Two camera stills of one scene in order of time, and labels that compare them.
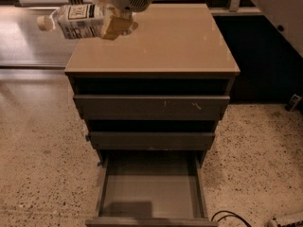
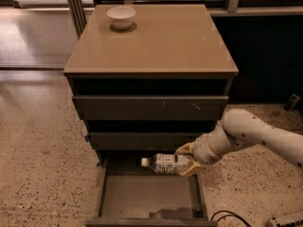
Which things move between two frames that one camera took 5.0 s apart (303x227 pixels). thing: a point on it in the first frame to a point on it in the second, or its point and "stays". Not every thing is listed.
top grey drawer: (151, 107) stays
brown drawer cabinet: (161, 87) stays
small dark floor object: (295, 98) stays
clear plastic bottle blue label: (76, 21) to (161, 163)
